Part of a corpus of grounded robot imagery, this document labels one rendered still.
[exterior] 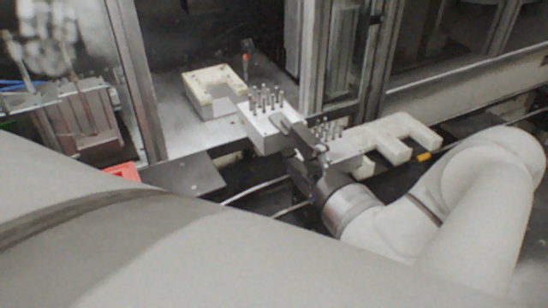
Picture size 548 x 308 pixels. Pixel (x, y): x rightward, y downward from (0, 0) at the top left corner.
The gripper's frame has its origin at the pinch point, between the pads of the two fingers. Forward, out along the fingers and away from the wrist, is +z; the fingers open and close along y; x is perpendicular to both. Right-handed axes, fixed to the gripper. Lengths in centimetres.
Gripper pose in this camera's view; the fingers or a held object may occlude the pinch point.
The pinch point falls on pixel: (282, 134)
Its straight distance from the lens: 78.9
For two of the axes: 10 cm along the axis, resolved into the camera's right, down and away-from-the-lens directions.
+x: -8.8, 3.0, -3.6
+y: 0.0, -7.6, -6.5
